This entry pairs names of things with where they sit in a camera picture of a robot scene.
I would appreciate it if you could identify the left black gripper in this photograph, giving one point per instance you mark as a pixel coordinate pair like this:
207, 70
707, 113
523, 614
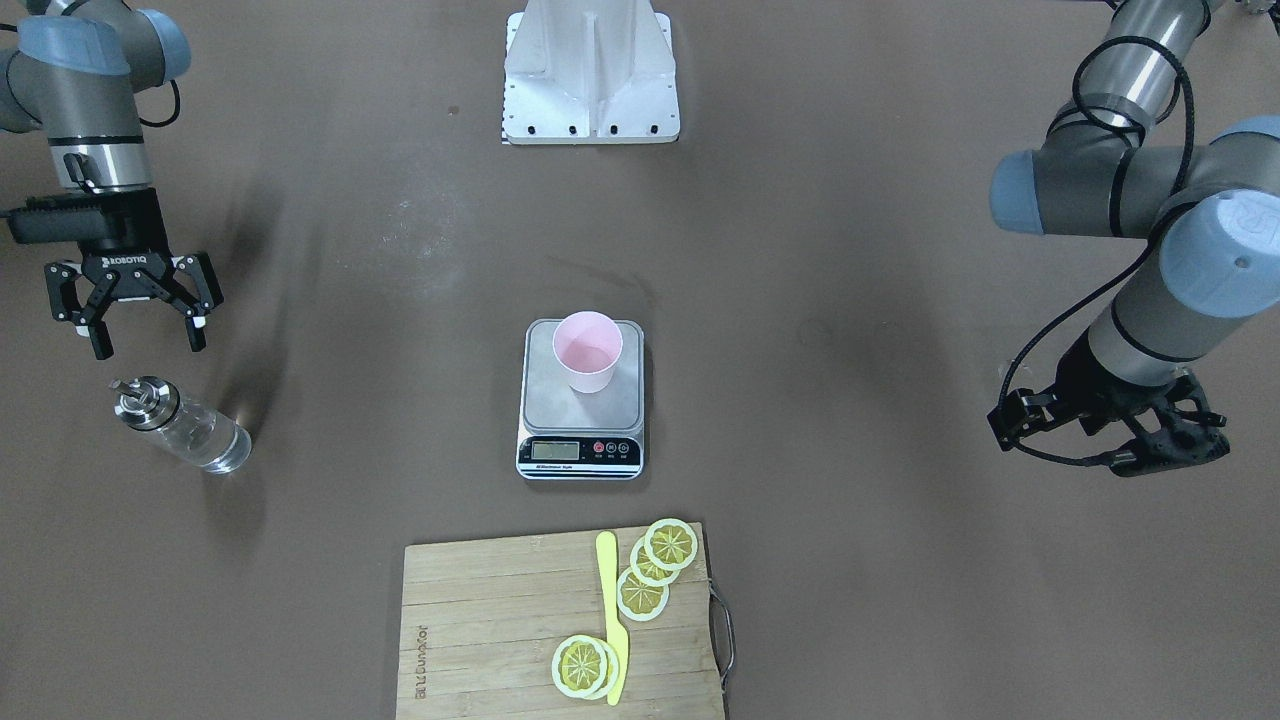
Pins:
1088, 378

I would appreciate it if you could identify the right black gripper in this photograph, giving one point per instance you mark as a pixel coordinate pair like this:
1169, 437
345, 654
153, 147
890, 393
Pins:
128, 250

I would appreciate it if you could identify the clear glass sauce bottle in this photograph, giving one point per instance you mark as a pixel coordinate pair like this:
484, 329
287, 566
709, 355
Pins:
182, 425

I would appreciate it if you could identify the pink plastic cup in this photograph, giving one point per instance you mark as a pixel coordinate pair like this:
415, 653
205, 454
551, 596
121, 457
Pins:
587, 346

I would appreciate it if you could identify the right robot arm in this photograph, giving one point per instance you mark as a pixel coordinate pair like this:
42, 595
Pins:
73, 76

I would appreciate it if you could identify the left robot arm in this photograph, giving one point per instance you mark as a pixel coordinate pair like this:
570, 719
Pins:
1120, 159

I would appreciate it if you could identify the digital kitchen scale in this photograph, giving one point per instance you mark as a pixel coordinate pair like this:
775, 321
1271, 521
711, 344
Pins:
564, 434

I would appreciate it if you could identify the lemon slice top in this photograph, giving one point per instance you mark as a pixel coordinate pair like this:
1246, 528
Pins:
671, 544

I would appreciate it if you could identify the yellow plastic knife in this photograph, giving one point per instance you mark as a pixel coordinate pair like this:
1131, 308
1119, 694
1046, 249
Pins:
616, 635

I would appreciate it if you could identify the lemon slice under single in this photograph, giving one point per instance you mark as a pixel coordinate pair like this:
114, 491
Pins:
612, 670

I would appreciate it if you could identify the bamboo cutting board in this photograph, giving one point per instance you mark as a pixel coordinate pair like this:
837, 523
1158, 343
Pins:
481, 621

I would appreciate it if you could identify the white metal column base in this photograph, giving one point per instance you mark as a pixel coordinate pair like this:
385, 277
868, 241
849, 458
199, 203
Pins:
589, 73

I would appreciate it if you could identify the lemon slice front single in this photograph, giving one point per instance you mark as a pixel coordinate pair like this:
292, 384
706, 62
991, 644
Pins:
578, 667

